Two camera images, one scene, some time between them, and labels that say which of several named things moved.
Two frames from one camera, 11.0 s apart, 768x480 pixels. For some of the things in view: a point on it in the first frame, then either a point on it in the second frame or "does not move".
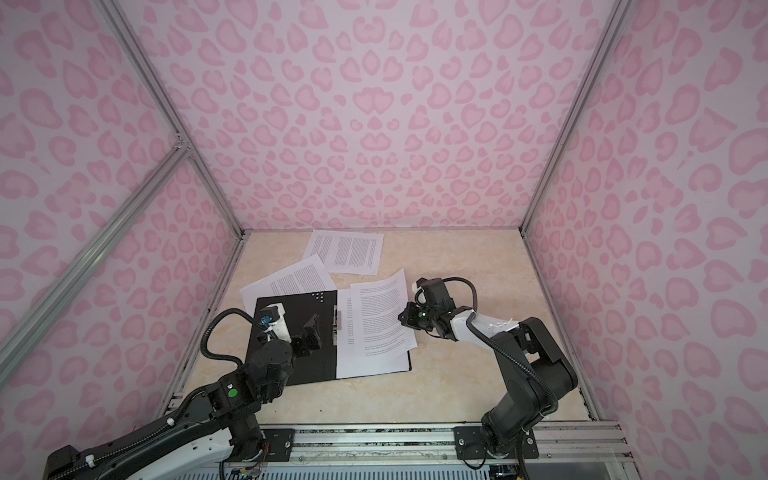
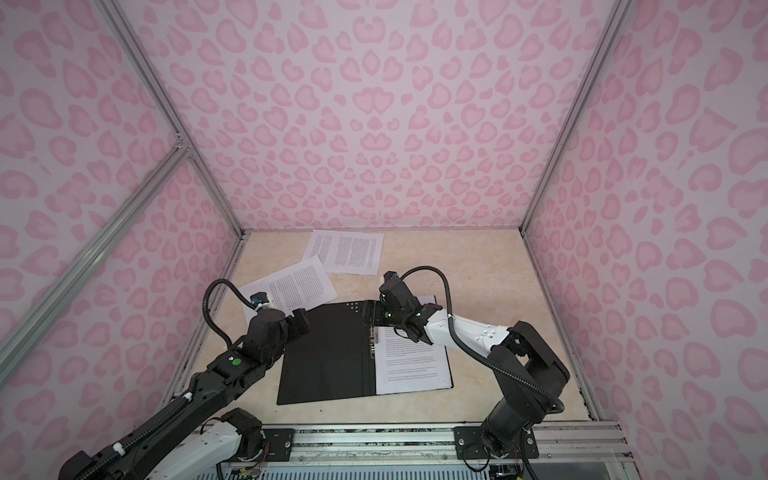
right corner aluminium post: (614, 21) does not move
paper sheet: (382, 316) -> (404, 365)
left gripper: (313, 334) -> (303, 321)
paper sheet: (346, 252) does not move
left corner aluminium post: (128, 39) does not move
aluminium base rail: (589, 441) does not move
